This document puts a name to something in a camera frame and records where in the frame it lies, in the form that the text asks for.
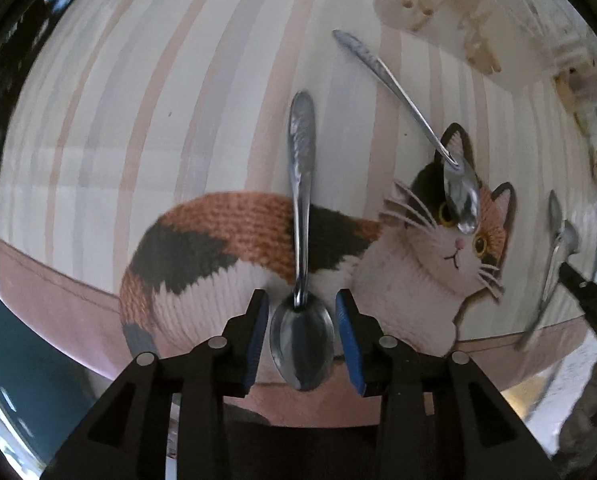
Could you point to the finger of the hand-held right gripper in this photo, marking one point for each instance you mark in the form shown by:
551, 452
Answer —
593, 300

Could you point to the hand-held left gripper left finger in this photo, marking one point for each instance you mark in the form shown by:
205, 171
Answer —
258, 340

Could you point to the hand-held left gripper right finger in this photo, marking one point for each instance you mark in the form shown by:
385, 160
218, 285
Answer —
348, 340

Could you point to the steel spoon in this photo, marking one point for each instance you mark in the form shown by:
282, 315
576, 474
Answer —
554, 210
302, 350
461, 200
570, 240

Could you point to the clear plastic container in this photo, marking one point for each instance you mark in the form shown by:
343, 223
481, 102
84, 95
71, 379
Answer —
428, 35

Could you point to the grey fuzzy slipper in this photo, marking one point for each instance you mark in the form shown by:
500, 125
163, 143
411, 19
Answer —
588, 410

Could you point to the teal cabinet front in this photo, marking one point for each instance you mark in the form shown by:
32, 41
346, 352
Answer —
18, 360

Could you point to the striped cat print tablecloth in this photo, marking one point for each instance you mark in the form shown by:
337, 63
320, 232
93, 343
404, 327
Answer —
128, 110

